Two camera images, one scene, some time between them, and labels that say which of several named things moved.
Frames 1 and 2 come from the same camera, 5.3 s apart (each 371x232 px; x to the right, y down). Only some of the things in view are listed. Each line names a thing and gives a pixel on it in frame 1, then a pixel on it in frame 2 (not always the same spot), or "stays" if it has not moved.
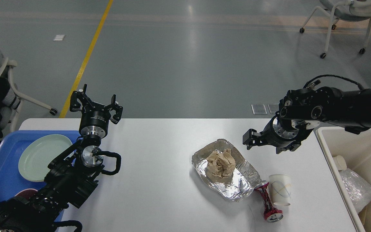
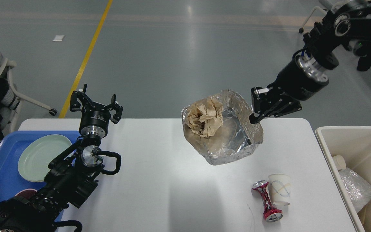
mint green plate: (36, 153) stays
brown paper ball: (221, 164) -> (205, 117)
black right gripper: (279, 132) -> (298, 81)
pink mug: (26, 194) stays
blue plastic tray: (1, 178) stays
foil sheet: (360, 193) stays
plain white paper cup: (340, 162) stays
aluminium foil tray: (224, 169) -> (236, 138)
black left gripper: (95, 118) stays
